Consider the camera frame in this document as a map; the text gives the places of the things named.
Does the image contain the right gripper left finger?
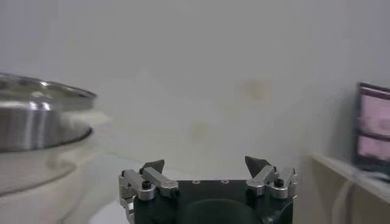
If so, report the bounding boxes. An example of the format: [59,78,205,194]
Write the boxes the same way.
[118,159,180,201]

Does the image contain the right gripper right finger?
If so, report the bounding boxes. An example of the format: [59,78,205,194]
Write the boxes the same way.
[245,155,298,200]

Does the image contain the stainless steel steamer pot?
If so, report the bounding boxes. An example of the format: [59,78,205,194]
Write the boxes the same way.
[0,111,113,224]

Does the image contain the stainless steel steamer basket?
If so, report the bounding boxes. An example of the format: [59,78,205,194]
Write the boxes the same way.
[0,72,98,153]

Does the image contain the white round plate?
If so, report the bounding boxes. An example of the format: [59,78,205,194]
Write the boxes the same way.
[87,199,132,224]

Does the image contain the white side desk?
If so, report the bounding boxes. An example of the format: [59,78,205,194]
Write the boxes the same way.
[310,153,390,224]

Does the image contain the black laptop with image windows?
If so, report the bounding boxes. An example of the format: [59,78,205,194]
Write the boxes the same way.
[353,82,390,183]

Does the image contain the white laptop cable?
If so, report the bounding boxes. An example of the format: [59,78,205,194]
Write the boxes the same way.
[330,179,357,224]

